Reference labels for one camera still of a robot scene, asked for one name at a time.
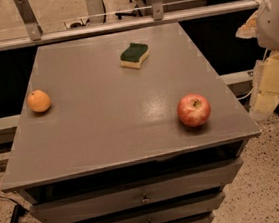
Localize green and yellow sponge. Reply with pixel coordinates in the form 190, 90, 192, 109
120, 43, 149, 69

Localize metal railing frame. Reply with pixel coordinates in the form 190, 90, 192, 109
0, 0, 261, 51

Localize red apple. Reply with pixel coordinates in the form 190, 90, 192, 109
177, 93, 211, 128

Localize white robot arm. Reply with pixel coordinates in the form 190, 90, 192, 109
235, 0, 279, 121

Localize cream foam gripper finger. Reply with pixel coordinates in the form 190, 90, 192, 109
249, 50, 279, 118
235, 12, 258, 39

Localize grey drawer cabinet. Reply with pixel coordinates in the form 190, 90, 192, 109
2, 23, 260, 223

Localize orange fruit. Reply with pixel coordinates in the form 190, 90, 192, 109
27, 90, 51, 113

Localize white cable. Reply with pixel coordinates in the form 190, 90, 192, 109
235, 84, 258, 101

